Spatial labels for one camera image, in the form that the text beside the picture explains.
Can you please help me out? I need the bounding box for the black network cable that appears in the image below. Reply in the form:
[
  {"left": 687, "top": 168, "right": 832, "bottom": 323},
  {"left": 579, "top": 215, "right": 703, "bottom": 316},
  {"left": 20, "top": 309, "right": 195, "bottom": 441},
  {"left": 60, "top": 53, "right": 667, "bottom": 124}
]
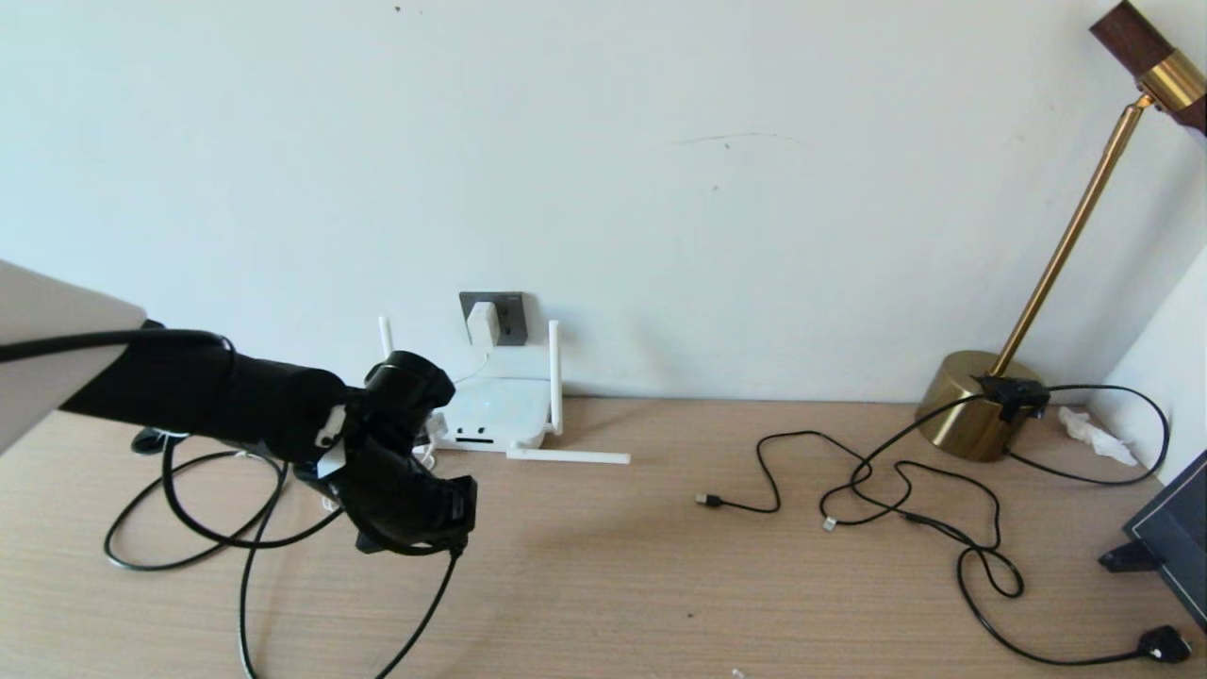
[{"left": 104, "top": 448, "right": 465, "bottom": 679}]

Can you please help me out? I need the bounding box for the white router with antennas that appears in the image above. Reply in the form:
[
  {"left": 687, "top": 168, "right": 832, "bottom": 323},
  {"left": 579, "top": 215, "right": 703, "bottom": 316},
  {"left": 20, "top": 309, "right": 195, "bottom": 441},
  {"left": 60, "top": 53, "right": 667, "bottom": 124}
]
[{"left": 377, "top": 318, "right": 631, "bottom": 465}]

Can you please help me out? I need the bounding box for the gold desk lamp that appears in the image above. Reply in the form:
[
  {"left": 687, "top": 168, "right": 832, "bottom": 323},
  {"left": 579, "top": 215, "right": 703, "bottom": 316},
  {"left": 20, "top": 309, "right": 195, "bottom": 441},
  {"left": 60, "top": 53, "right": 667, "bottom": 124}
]
[{"left": 913, "top": 0, "right": 1207, "bottom": 463}]

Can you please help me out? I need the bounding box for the black clip on lamp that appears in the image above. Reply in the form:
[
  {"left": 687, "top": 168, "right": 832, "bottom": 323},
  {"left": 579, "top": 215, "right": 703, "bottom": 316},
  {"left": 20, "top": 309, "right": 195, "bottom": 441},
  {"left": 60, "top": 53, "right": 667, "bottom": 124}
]
[{"left": 969, "top": 375, "right": 1050, "bottom": 423}]

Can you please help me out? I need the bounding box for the crumpled white tissue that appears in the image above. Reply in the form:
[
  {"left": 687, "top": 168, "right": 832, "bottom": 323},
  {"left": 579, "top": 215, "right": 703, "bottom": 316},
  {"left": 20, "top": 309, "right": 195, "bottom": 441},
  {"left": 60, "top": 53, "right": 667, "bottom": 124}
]
[{"left": 1056, "top": 407, "right": 1137, "bottom": 469}]

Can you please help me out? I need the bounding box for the black clip stand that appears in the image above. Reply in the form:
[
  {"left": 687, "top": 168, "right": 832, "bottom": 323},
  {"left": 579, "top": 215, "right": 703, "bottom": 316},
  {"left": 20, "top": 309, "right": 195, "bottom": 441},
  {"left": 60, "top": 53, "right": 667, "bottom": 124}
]
[{"left": 1099, "top": 542, "right": 1161, "bottom": 573}]

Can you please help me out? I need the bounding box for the grey wall socket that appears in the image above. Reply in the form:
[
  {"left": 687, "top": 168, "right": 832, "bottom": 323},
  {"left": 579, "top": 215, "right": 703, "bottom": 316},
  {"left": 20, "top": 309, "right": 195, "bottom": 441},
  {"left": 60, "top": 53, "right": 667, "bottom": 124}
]
[{"left": 459, "top": 291, "right": 527, "bottom": 347}]

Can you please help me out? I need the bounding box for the black USB cable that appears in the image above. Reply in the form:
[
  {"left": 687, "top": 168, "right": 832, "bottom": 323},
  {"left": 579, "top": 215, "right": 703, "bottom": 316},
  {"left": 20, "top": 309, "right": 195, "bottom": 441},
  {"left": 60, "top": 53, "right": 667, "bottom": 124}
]
[{"left": 696, "top": 432, "right": 873, "bottom": 515}]

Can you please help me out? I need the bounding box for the black cable with white connector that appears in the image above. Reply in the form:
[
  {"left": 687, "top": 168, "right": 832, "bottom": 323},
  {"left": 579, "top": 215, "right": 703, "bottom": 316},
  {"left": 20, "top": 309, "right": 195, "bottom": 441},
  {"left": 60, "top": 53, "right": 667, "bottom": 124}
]
[{"left": 818, "top": 460, "right": 1000, "bottom": 553}]

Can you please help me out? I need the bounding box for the black lamp power cord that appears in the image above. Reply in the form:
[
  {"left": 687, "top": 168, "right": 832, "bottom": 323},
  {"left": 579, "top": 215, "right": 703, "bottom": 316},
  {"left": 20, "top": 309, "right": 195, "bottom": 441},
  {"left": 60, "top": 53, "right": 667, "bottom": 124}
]
[{"left": 820, "top": 385, "right": 1191, "bottom": 667}]

